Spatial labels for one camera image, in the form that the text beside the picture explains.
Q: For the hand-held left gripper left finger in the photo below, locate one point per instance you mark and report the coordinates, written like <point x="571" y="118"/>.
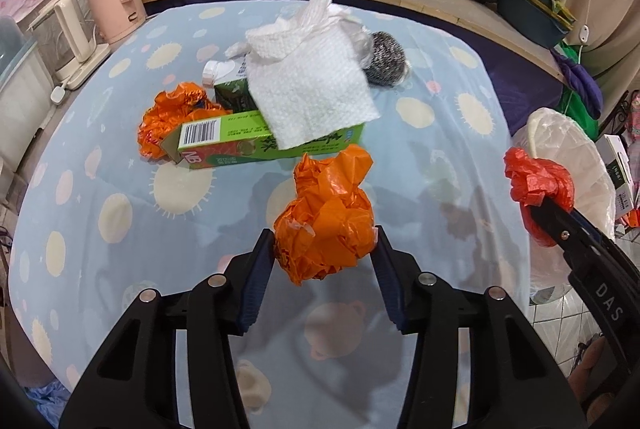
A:
<point x="257" y="279"/>

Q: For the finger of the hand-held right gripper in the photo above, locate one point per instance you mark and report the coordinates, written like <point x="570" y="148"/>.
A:
<point x="565" y="221"/>

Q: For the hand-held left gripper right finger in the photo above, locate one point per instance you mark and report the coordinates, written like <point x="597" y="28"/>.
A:
<point x="387" y="279"/>

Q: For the cream trash bin white liner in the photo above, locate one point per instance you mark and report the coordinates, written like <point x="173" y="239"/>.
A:
<point x="590" y="189"/>

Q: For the red plastic bag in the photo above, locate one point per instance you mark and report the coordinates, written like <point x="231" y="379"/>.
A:
<point x="535" y="179"/>

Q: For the orange plastic bag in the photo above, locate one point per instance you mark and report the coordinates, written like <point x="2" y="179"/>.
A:
<point x="160" y="119"/>
<point x="325" y="219"/>

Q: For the long green cardboard box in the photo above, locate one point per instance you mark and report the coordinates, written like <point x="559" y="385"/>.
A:
<point x="235" y="149"/>

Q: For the green drink carton white cap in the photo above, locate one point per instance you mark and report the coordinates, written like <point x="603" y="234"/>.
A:
<point x="232" y="94"/>

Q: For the white paper towel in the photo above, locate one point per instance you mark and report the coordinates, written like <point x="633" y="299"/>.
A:
<point x="305" y="89"/>

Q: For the person's right hand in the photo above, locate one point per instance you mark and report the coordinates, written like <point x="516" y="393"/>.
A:
<point x="587" y="369"/>

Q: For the white green printed carton box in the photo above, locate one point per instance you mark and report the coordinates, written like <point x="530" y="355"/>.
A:
<point x="617" y="169"/>

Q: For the green plastic bag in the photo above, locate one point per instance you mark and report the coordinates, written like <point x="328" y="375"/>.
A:
<point x="592" y="124"/>

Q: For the pink pineapple print garment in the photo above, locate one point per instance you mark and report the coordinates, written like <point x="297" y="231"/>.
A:
<point x="635" y="114"/>

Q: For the purple cloth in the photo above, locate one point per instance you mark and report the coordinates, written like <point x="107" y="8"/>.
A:
<point x="580" y="81"/>

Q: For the light blue spotted blanket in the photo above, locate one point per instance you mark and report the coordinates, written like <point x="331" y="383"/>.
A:
<point x="100" y="184"/>

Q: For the steel wool scrubber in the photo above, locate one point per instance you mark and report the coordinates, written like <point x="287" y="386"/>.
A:
<point x="387" y="59"/>

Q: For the white power plug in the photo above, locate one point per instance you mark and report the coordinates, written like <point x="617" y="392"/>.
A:
<point x="58" y="94"/>

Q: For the white plastic storage box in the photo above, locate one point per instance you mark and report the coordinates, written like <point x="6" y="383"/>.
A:
<point x="20" y="99"/>

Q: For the white electric kettle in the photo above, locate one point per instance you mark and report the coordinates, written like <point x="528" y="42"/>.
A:
<point x="67" y="34"/>

